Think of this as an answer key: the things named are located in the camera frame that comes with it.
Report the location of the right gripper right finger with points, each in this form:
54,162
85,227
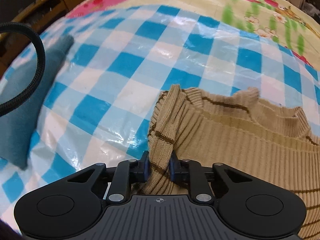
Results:
190,173

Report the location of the tan striped knit sweater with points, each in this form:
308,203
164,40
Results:
244,131

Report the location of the floral yellow pink quilt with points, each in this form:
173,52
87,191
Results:
277,20

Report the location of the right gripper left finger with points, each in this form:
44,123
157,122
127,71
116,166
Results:
128,172

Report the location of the wooden desk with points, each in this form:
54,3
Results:
39,15

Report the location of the blue checkered bed sheet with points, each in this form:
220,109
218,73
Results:
100,105

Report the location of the teal folded cloth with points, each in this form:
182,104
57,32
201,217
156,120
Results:
18,126

